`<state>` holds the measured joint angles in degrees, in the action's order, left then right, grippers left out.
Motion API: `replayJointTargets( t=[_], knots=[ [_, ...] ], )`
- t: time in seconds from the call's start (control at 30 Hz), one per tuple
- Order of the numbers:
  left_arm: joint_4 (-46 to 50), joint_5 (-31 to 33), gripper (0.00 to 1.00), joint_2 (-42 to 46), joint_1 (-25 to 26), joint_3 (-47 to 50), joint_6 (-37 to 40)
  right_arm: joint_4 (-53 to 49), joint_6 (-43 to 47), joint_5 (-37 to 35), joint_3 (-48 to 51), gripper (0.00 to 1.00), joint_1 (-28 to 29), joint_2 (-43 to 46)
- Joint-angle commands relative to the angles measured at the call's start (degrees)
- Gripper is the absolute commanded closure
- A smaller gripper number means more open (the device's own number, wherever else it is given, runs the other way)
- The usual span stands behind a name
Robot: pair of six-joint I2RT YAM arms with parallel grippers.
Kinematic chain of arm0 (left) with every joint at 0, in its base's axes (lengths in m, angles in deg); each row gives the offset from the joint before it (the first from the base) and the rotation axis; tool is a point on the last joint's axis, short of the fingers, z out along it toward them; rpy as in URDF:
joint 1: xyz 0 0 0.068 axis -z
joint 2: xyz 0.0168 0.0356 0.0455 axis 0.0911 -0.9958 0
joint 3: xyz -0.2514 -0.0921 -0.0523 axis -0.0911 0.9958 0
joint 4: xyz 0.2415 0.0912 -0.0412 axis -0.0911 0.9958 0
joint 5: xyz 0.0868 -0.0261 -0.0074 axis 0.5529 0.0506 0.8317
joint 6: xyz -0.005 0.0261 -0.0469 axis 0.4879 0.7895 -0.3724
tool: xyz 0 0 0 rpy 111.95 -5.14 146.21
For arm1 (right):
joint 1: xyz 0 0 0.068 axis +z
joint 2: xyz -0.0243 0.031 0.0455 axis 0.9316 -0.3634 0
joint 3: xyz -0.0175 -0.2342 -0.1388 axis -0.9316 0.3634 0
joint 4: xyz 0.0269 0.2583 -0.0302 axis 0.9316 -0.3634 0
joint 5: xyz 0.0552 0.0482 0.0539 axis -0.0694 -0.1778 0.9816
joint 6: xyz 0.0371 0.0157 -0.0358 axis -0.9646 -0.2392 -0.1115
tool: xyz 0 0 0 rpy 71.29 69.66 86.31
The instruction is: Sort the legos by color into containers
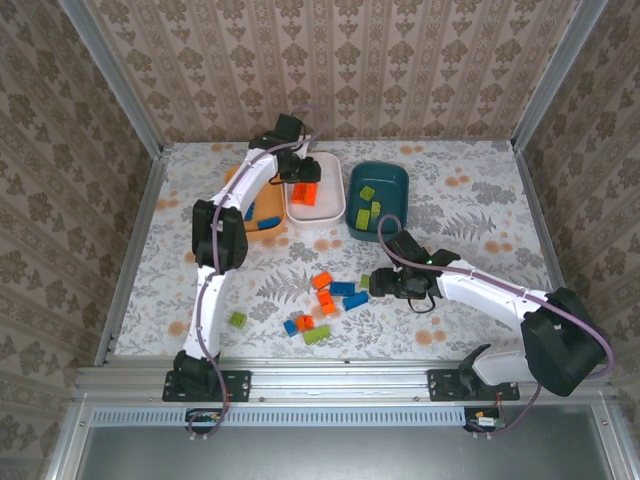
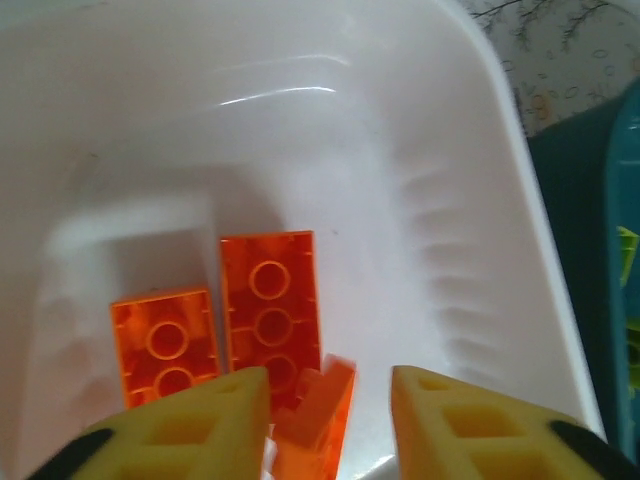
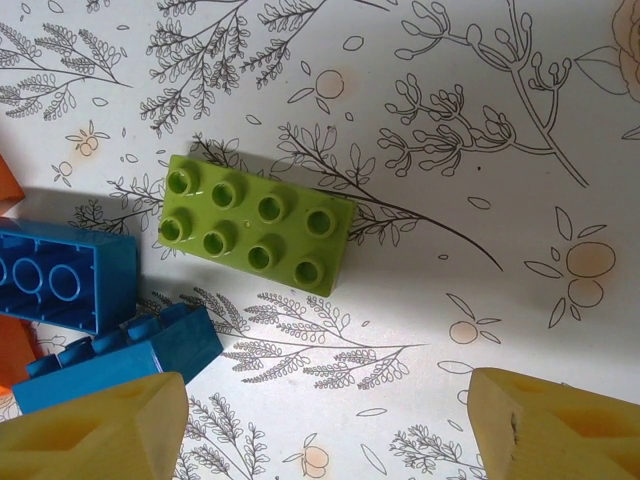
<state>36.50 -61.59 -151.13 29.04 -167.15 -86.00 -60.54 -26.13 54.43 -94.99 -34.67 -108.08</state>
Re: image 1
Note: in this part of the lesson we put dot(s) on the orange plastic bin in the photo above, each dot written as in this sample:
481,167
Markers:
272,200

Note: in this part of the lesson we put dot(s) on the small green lego brick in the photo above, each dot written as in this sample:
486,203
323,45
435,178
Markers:
365,281

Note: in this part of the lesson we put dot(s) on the small circuit board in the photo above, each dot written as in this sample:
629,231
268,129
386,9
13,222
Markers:
487,421
206,417

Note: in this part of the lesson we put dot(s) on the white plastic bin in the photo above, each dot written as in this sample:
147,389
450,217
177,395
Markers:
320,215

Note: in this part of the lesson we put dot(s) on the small blue lego brick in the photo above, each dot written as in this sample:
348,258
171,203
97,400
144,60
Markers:
290,327

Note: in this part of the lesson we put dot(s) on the six-stud orange lego brick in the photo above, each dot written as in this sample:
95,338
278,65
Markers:
326,301

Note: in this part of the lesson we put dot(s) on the aluminium frame post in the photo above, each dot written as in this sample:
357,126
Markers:
112,80
555,80

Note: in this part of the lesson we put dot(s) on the curved orange lego piece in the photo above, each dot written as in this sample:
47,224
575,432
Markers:
311,195

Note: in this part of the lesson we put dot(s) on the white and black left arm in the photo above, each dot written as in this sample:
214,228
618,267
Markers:
205,310

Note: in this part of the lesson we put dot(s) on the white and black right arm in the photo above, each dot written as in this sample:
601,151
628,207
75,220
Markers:
560,340

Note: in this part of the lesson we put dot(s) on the grey metal sheet panel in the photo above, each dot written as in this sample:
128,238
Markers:
340,452

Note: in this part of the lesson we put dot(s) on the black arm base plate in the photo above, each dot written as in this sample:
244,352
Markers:
235,385
445,385

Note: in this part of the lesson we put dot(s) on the long blue lego brick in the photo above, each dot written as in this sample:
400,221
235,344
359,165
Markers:
270,223
355,301
342,288
249,212

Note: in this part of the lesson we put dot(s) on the wide aluminium frame rail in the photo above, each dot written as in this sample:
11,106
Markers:
340,380

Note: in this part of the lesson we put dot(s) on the small orange lego brick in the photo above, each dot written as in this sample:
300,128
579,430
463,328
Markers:
304,322

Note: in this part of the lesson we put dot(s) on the aluminium frame side rail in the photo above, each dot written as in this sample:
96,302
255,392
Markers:
130,260
537,215

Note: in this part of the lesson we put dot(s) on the long orange lego brick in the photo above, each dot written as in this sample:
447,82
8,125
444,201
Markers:
299,194

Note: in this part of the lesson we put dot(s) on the teal plastic bin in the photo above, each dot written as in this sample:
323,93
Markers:
387,180

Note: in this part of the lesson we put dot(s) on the long green lego brick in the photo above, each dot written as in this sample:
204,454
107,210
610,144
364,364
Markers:
362,219
316,334

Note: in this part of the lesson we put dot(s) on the floral patterned table cover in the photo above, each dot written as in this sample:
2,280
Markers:
450,210

